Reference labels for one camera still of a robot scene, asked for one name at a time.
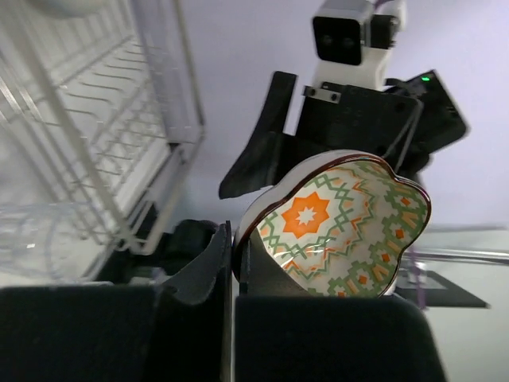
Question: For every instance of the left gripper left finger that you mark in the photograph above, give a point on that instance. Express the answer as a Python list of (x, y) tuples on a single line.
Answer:
[(177, 330)]

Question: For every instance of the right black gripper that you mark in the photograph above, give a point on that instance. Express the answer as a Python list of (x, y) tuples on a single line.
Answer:
[(405, 124)]

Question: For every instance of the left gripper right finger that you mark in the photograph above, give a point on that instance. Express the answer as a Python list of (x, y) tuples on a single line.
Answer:
[(284, 334)]

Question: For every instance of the flower patterned small dish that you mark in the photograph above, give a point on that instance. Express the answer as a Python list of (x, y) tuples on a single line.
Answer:
[(337, 224)]

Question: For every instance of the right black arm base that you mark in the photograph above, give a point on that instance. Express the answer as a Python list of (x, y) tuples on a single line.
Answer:
[(438, 291)]

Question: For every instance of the large clear glass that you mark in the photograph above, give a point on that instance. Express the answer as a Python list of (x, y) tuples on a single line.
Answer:
[(37, 241)]

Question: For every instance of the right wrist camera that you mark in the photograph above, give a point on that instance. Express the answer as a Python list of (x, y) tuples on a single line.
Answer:
[(354, 39)]

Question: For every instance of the metal wire dish rack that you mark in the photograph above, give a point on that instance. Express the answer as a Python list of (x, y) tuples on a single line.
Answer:
[(99, 98)]

